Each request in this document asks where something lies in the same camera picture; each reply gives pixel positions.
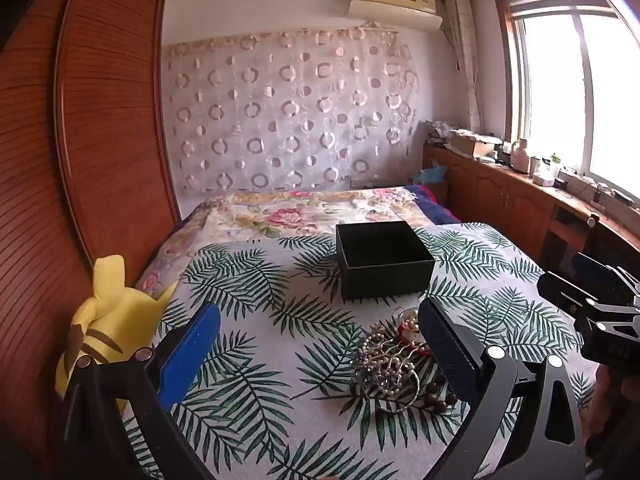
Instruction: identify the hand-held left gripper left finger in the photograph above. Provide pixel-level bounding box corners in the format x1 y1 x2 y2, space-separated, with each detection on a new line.
60 302 223 480

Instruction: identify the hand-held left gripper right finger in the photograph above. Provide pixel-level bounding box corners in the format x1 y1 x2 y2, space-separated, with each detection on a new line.
417 297 586 480

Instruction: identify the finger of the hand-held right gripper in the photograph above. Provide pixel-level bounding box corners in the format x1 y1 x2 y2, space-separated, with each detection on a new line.
537 270 602 320
572 252 640 307

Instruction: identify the red string bracelet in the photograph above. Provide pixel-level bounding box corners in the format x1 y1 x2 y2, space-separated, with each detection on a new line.
398 324 431 358

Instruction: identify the wooden bead bracelet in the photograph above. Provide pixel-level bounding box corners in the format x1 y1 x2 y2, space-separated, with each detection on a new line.
420 379 458 413

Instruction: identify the pearl necklace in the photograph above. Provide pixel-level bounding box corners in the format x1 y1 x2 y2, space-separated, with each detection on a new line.
357 307 423 366

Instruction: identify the silver bangle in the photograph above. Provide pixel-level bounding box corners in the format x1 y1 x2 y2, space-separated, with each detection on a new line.
370 370 422 415

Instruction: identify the silver beaded necklace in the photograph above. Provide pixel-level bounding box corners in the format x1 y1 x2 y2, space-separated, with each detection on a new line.
351 350 418 398

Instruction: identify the black cardboard box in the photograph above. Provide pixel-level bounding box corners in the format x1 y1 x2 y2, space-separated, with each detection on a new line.
335 220 435 303

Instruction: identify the person's right hand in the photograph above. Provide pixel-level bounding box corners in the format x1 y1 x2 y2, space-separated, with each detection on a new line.
586 366 640 461

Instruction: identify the yellow plush toy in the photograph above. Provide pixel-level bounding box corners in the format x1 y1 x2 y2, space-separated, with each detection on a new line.
55 255 179 402

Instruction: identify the leaf print cloth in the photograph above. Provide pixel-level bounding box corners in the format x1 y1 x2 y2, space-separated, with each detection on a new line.
120 222 601 480

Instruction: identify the wooden cabinet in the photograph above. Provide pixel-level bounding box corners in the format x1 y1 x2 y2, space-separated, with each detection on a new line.
422 140 640 273

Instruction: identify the pink kettle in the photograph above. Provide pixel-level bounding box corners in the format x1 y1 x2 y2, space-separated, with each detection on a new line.
509 138 532 174

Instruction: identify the blue and red blanket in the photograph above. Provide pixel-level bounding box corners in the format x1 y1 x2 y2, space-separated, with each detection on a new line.
404 185 463 226

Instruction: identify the floral bedspread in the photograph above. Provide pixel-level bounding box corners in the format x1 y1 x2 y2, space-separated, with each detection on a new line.
135 186 431 306

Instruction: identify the open cardboard box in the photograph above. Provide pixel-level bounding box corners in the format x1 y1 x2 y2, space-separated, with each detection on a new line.
446 130 504 162

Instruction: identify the blue tissue pack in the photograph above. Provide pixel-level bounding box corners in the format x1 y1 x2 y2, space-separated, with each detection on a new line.
411 160 447 184

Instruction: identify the window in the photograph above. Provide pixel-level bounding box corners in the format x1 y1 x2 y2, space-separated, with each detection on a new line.
494 0 640 203

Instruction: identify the pile of patterned packets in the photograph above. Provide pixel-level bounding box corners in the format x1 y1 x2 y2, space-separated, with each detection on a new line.
425 119 462 142

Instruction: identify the wooden slatted wardrobe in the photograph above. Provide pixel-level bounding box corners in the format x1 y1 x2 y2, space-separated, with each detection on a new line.
0 0 182 461

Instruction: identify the pale window curtain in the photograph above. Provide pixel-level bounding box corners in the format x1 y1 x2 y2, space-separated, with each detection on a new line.
442 0 484 133

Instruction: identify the circle pattern sheer curtain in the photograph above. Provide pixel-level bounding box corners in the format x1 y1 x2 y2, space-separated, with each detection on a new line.
162 25 422 197

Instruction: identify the wall air conditioner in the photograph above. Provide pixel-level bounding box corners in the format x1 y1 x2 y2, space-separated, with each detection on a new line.
348 0 444 29

